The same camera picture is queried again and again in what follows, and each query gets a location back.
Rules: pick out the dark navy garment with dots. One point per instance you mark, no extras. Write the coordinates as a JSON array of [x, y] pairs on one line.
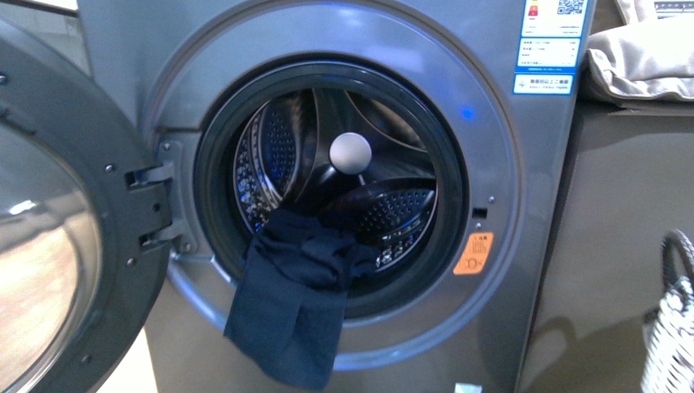
[[288, 310]]

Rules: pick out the grey front-load washing machine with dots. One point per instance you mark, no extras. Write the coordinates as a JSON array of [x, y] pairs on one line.
[[395, 120]]

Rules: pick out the open washing machine door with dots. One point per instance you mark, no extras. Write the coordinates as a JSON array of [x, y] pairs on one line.
[[81, 266]]

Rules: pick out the orange warning sticker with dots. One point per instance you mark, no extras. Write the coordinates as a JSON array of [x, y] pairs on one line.
[[475, 254]]

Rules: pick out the blue white energy label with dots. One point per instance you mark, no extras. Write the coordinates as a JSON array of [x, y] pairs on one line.
[[549, 47]]

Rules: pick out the beige folded cloth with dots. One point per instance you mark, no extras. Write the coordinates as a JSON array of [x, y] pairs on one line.
[[639, 51]]

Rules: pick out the white woven laundry basket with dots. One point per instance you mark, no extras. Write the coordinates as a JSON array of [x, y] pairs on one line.
[[669, 344]]

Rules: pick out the dark wrapped basket handle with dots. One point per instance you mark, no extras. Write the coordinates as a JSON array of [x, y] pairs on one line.
[[676, 243]]

